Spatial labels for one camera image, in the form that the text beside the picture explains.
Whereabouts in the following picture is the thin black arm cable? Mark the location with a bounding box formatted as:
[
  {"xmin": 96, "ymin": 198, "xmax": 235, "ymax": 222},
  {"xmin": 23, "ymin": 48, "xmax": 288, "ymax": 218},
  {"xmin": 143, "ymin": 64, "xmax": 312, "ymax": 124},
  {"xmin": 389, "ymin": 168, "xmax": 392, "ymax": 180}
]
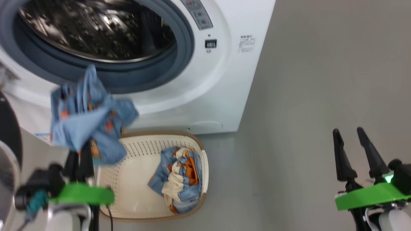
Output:
[
  {"xmin": 349, "ymin": 209, "xmax": 374, "ymax": 231},
  {"xmin": 105, "ymin": 189, "xmax": 114, "ymax": 231}
]

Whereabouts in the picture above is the cream perforated laundry basket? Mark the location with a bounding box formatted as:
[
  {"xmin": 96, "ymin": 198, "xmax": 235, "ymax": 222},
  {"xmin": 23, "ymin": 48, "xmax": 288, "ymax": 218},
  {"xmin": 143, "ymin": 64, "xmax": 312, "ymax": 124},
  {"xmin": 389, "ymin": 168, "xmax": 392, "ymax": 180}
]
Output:
[{"xmin": 96, "ymin": 132, "xmax": 210, "ymax": 223}]

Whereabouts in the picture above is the teal cable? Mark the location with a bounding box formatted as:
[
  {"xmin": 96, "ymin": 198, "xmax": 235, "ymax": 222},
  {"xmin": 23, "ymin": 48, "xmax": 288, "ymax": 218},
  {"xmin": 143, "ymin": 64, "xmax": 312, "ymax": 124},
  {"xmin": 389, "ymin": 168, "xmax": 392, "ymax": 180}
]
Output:
[{"xmin": 24, "ymin": 189, "xmax": 49, "ymax": 224}]

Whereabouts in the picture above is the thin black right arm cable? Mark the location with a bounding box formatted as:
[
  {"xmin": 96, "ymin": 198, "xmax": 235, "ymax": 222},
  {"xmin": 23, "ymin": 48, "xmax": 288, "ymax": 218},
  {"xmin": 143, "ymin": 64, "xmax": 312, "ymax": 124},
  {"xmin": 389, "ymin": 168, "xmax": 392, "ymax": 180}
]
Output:
[{"xmin": 349, "ymin": 209, "xmax": 374, "ymax": 231}]

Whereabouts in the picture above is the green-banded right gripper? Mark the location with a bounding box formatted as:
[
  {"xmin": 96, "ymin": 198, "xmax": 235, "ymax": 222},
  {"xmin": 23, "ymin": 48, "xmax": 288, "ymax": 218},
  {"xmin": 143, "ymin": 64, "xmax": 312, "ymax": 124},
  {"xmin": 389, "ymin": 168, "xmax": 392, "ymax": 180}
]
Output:
[{"xmin": 332, "ymin": 127, "xmax": 411, "ymax": 212}]

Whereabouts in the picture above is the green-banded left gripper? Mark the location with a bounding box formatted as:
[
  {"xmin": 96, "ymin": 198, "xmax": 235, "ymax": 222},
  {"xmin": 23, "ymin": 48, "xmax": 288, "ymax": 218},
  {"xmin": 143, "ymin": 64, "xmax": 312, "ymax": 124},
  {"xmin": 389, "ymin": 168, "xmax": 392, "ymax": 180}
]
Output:
[{"xmin": 48, "ymin": 141, "xmax": 115, "ymax": 213}]

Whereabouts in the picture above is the light blue orange-print garment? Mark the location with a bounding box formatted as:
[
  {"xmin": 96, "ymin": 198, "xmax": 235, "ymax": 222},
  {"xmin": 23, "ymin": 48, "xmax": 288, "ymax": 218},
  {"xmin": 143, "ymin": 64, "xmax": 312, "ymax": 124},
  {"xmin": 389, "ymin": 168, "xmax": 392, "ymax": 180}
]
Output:
[{"xmin": 50, "ymin": 64, "xmax": 139, "ymax": 166}]

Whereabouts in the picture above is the white front-load washing machine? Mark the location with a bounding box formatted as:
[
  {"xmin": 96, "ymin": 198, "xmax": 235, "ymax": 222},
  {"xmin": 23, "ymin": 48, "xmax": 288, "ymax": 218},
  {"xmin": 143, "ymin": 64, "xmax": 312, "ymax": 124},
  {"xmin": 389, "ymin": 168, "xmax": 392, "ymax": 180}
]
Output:
[{"xmin": 0, "ymin": 0, "xmax": 276, "ymax": 145}]

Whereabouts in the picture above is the blue cream orange garment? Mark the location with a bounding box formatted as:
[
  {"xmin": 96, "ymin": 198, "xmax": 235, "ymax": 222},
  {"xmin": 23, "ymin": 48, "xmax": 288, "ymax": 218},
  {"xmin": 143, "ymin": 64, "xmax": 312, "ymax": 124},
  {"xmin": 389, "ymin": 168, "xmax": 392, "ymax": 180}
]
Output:
[{"xmin": 148, "ymin": 147, "xmax": 203, "ymax": 214}]

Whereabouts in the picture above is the dark round washing machine door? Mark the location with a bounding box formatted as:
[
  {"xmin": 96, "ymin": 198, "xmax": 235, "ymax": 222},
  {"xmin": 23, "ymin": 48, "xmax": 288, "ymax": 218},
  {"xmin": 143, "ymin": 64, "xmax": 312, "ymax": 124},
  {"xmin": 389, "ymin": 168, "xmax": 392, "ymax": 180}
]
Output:
[{"xmin": 0, "ymin": 90, "xmax": 23, "ymax": 231}]

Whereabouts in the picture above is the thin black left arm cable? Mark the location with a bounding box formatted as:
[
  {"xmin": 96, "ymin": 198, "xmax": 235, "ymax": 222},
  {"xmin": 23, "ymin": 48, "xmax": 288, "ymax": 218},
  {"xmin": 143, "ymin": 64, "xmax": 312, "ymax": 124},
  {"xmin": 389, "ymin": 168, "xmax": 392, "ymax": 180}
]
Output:
[{"xmin": 105, "ymin": 189, "xmax": 114, "ymax": 231}]

